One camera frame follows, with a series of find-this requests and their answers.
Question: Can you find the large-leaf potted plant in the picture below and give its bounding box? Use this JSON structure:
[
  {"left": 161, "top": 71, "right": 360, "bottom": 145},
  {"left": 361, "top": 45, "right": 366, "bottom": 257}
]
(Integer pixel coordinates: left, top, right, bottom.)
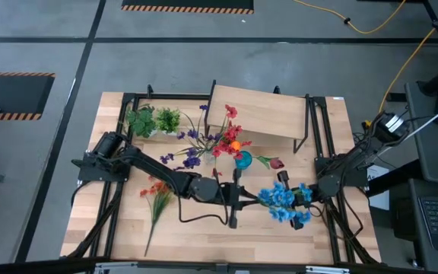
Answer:
[{"left": 125, "top": 104, "right": 157, "bottom": 139}]

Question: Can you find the dark grey desk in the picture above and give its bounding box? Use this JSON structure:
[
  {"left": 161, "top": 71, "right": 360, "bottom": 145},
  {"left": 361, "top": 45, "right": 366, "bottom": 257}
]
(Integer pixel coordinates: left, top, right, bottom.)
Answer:
[
  {"left": 389, "top": 177, "right": 438, "bottom": 274},
  {"left": 405, "top": 81, "right": 438, "bottom": 186}
]

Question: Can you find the blue glass vase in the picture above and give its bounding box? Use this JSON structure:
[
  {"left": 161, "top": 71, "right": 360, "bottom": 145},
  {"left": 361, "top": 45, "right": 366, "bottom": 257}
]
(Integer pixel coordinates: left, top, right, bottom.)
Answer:
[{"left": 234, "top": 150, "right": 253, "bottom": 170}]

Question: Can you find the white cable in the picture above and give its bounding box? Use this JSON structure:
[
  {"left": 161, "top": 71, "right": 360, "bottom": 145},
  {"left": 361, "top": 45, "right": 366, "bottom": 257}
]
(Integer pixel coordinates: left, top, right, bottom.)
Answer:
[{"left": 405, "top": 97, "right": 438, "bottom": 142}]

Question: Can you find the red artificial flower bunch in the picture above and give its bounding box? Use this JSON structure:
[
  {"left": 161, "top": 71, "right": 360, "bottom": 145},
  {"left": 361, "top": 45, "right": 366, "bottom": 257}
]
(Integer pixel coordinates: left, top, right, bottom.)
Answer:
[{"left": 211, "top": 104, "right": 253, "bottom": 179}]

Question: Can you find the wooden shelf with black legs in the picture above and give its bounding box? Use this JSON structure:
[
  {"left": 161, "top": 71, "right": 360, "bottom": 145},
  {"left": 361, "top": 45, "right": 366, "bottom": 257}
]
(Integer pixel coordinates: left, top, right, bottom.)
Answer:
[{"left": 203, "top": 79, "right": 311, "bottom": 154}]

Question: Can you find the white paper sheet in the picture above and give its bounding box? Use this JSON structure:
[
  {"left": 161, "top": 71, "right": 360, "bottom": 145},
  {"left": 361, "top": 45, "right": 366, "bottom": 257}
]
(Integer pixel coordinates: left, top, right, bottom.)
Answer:
[{"left": 366, "top": 164, "right": 391, "bottom": 211}]

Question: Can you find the dark red artificial tulip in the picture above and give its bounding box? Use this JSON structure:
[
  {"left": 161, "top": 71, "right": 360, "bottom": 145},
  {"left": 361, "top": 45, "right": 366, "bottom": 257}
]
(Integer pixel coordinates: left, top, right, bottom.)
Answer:
[{"left": 255, "top": 155, "right": 285, "bottom": 170}]

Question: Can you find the small-leaf potted plant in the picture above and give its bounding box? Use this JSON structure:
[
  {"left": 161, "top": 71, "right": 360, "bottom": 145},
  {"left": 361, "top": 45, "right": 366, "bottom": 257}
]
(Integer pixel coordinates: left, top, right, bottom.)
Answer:
[{"left": 154, "top": 107, "right": 181, "bottom": 136}]

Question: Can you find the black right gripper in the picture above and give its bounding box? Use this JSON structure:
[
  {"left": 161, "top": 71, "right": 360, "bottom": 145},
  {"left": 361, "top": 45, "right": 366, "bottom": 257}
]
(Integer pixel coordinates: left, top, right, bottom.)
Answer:
[{"left": 278, "top": 170, "right": 321, "bottom": 231}]

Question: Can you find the purple artificial flower bunch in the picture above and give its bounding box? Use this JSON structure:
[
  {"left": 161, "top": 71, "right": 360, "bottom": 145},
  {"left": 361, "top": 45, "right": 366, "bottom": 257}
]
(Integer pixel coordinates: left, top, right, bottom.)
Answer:
[{"left": 160, "top": 104, "right": 224, "bottom": 171}]

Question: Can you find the black metal table frame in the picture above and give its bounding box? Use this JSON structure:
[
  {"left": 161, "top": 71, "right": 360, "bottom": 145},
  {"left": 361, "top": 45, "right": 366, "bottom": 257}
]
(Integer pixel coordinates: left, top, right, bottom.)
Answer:
[{"left": 61, "top": 79, "right": 382, "bottom": 266}]

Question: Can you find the orange artificial flower bunch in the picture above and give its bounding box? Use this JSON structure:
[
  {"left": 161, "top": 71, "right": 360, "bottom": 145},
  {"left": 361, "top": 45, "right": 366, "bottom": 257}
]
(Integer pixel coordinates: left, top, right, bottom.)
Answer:
[{"left": 139, "top": 175, "right": 176, "bottom": 258}]

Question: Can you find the black hazard-striped floor mat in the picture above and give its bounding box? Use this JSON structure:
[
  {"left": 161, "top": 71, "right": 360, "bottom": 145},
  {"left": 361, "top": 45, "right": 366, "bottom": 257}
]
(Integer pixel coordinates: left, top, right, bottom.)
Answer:
[
  {"left": 121, "top": 0, "right": 255, "bottom": 15},
  {"left": 0, "top": 72, "right": 56, "bottom": 121}
]

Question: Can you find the black and silver beam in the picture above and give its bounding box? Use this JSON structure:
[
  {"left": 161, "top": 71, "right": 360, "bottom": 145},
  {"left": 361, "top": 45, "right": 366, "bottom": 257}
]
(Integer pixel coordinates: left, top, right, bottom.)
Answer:
[{"left": 0, "top": 257, "right": 438, "bottom": 274}]

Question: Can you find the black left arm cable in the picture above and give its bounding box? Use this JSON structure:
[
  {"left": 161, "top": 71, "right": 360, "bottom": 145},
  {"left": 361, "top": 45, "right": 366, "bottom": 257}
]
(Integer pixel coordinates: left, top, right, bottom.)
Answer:
[{"left": 176, "top": 182, "right": 230, "bottom": 226}]

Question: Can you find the blue artificial flower bunch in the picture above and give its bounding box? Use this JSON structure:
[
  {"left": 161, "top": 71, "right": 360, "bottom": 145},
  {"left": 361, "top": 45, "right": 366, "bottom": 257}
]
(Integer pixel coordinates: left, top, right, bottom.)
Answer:
[{"left": 257, "top": 181, "right": 314, "bottom": 226}]

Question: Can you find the yellow extension cable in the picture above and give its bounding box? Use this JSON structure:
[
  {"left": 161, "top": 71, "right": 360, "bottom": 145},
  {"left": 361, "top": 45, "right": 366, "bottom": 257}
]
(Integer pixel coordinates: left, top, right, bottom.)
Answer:
[
  {"left": 362, "top": 2, "right": 438, "bottom": 132},
  {"left": 293, "top": 0, "right": 407, "bottom": 34}
]

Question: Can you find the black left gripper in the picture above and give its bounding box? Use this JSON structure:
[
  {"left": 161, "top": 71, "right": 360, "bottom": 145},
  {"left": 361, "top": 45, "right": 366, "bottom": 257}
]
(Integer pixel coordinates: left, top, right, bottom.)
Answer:
[{"left": 221, "top": 170, "right": 262, "bottom": 228}]

